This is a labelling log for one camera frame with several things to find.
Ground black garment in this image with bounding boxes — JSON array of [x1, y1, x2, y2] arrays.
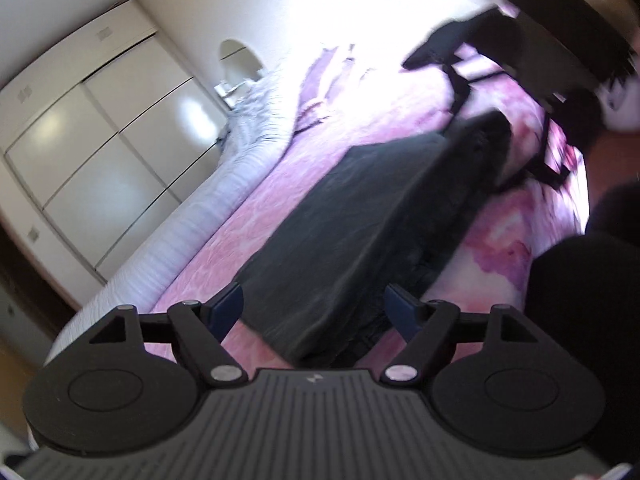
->
[[345, 110, 513, 367]]

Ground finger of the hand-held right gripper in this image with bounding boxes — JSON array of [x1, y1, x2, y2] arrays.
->
[[401, 5, 526, 113], [500, 110, 573, 192]]

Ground dark grey jeans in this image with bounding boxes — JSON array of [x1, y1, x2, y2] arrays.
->
[[234, 132, 453, 363]]

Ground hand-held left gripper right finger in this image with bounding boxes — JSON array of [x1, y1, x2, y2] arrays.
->
[[379, 282, 541, 386]]

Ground pink rose blanket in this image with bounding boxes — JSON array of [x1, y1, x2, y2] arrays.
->
[[145, 2, 591, 366]]

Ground white wardrobe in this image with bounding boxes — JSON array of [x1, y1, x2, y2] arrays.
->
[[0, 0, 231, 286]]

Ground person's dark clothing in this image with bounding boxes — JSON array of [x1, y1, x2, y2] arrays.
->
[[522, 180, 640, 466]]

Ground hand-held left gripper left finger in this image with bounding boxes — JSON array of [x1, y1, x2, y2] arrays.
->
[[87, 281, 249, 388]]

